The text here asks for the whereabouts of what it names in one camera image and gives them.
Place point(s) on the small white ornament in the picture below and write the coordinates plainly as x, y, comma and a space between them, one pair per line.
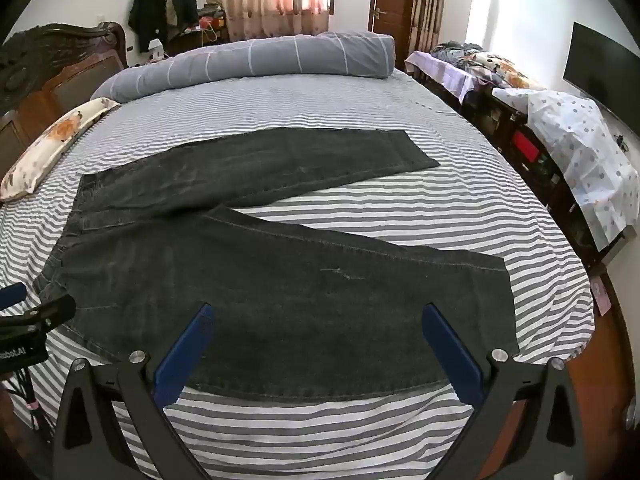
156, 50

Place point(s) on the black hanging jacket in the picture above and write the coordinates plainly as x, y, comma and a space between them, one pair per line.
147, 10

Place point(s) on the dark low cabinet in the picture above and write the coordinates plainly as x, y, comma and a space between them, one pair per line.
505, 125

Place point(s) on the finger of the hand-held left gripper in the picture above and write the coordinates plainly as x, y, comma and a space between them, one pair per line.
52, 312
11, 296

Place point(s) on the black television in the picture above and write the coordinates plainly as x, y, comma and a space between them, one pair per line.
600, 70

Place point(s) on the red box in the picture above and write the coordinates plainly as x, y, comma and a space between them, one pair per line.
525, 146

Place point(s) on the dark wooden headboard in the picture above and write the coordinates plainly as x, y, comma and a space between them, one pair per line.
45, 75

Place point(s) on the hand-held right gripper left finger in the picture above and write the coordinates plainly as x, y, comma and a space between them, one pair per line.
186, 355

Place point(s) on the floral pillow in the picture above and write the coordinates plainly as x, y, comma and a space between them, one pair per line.
55, 135

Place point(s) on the patterned door curtain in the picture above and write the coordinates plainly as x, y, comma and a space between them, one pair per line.
427, 5

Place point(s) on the grey striped bed sheet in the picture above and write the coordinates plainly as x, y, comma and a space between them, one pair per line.
350, 105

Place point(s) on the white dotted cloth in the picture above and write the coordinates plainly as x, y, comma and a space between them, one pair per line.
575, 145

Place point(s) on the pale purple cloth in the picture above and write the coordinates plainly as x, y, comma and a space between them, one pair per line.
445, 72

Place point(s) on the pink paper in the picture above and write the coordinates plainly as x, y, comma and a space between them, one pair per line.
601, 296

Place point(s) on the dark grey denim pants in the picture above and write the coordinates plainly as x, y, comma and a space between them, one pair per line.
300, 285

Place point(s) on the pile of floral bedding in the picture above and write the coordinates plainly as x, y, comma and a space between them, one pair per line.
490, 65

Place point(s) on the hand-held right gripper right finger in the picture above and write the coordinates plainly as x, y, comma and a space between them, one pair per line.
450, 355

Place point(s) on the cluttered desk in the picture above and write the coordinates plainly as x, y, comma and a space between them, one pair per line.
205, 30

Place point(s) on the rolled grey duvet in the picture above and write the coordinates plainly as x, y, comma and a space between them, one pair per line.
280, 57

